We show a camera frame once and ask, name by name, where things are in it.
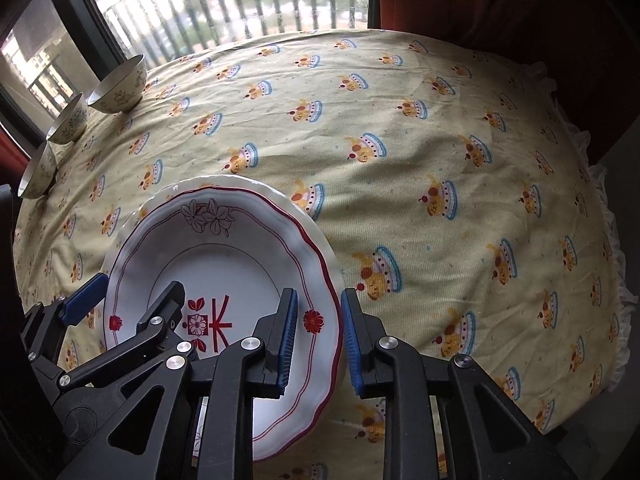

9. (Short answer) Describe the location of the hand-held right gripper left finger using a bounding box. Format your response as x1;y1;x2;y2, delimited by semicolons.
57;287;301;480

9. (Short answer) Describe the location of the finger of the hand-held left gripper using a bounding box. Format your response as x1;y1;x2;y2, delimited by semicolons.
22;272;110;362
57;281;200;392

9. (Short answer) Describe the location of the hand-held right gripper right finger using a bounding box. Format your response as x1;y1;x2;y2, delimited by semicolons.
341;288;582;480

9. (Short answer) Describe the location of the red rimmed floral plate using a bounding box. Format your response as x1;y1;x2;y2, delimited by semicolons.
102;186;346;463

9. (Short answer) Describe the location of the scalloped yellow flower plate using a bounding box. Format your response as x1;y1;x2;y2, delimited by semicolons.
100;175;349;463

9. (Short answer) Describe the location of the cream floral bowl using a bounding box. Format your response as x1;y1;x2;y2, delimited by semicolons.
46;92;90;146
17;141;59;200
86;53;148;114

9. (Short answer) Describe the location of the red curtain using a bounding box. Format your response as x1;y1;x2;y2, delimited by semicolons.
372;0;640;161
0;125;31;187

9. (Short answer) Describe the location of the short balcony railing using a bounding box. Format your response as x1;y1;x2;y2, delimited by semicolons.
27;60;67;117

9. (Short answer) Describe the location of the yellow printed tablecloth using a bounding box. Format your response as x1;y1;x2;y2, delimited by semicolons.
12;27;628;480

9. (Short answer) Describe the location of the long balcony railing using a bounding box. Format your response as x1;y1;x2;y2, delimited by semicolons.
102;0;371;68

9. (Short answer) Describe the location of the black window frame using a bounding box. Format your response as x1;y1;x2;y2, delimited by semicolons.
0;0;381;151

